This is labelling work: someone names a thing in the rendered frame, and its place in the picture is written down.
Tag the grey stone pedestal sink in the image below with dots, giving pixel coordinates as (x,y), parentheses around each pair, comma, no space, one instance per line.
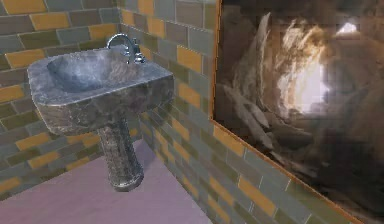
(100,100)

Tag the chrome sink faucet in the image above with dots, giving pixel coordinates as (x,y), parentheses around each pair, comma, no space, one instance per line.
(131,50)

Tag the framed brown cave picture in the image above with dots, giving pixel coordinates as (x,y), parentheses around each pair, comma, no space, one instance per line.
(300,100)

